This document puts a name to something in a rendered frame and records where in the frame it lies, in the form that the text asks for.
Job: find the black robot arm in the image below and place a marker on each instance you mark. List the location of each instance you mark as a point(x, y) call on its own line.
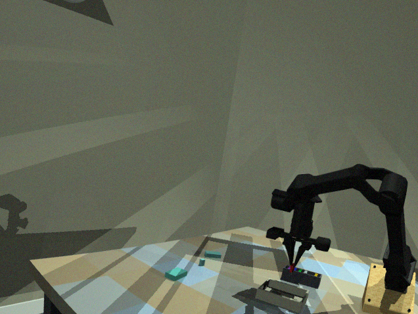
point(303, 193)

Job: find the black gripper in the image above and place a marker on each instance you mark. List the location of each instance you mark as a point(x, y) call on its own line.
point(300, 229)

